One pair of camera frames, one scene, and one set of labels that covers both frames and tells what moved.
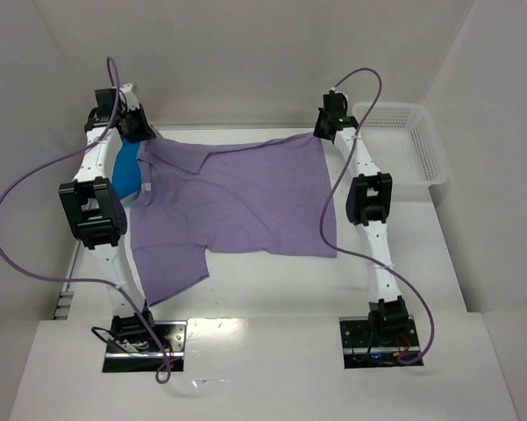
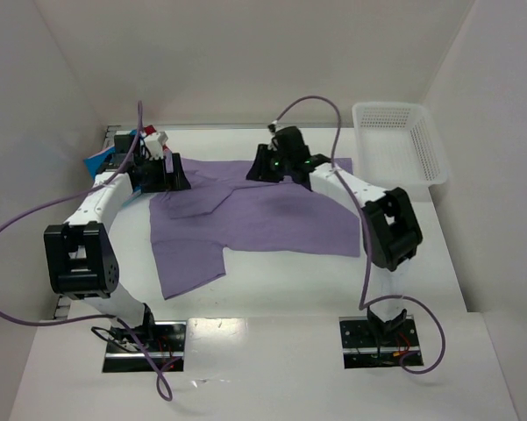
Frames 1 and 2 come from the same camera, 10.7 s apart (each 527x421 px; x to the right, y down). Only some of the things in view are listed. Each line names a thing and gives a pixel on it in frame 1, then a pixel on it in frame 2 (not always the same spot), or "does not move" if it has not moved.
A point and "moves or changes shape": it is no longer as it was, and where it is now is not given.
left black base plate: (119, 359) does not move
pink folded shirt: (128, 199) does not move
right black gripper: (325, 128) -> (263, 164)
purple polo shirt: (261, 198) moves or changes shape
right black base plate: (361, 348) does not move
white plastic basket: (403, 140) does not move
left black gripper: (137, 127) -> (170, 174)
